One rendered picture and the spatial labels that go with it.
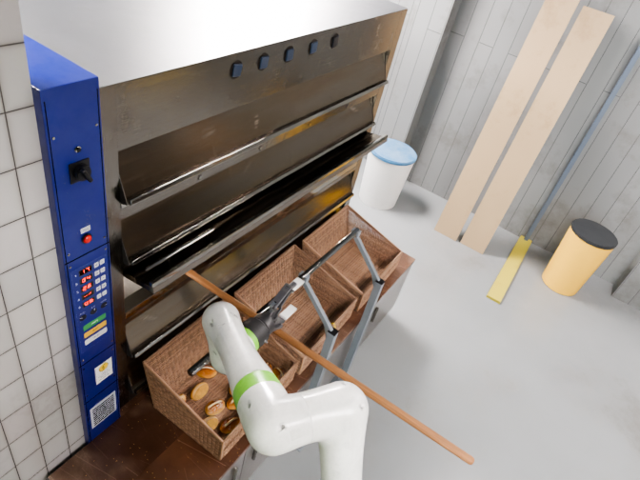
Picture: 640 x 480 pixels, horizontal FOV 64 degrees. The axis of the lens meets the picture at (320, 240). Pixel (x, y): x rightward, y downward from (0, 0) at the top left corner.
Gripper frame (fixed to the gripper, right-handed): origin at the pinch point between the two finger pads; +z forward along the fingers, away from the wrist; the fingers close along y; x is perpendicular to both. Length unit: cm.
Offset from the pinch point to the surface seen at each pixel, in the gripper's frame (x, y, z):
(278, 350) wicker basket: -17, 77, 33
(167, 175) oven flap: -53, -25, -9
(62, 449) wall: -55, 87, -59
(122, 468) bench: -33, 91, -48
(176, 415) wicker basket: -31, 84, -21
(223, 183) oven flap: -56, -6, 25
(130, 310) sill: -55, 32, -24
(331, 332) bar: 4, 54, 42
